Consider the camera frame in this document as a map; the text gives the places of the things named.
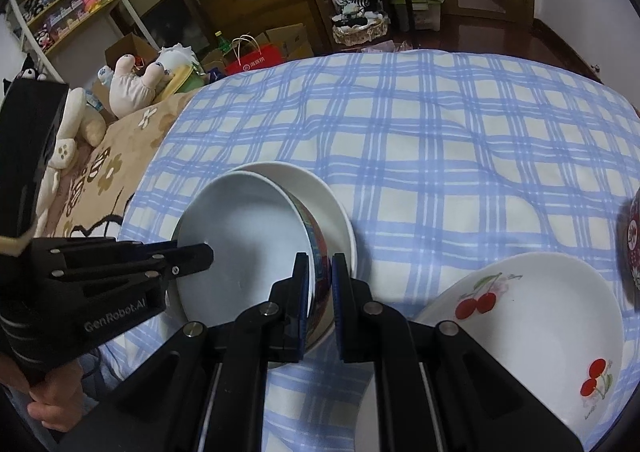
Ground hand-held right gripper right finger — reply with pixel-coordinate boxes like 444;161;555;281
331;253;583;452

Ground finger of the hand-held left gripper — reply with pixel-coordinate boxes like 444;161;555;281
47;239;216;293

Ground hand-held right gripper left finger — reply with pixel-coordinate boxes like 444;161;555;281
57;252;311;452

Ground red patterned bowl white inside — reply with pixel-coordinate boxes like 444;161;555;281
172;171;333;355

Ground plain white bowl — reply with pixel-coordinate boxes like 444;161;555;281
227;161;359;278

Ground red bowl with black emblem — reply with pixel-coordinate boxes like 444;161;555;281
622;192;640;293

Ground person's left hand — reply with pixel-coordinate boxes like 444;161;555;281
0;354;91;435

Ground cream plush toy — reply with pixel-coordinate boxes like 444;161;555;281
47;87;106;170

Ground brown cartoon print blanket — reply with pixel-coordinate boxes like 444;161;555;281
35;92;201;243

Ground black plush toy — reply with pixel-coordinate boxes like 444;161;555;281
2;54;48;83

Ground pink and white plush toy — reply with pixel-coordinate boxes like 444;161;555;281
107;54;168;118

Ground cardboard box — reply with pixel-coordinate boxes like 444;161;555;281
104;33;161;68
252;23;315;60

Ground yellow green cushion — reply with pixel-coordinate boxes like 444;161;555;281
160;63;206;95

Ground white spiky plush toy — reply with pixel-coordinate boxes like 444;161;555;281
157;44;201;78

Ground blue checked blanket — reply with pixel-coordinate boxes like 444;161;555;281
117;49;640;452

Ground red paper bag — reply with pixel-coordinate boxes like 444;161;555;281
225;34;283;78

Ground pink plastic packets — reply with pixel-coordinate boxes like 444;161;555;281
360;39;416;55

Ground wicker basket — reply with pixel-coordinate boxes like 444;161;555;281
332;14;391;47

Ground pile of socks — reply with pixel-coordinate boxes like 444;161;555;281
334;0;388;28

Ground clear plastic storage box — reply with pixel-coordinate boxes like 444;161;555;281
392;0;442;32

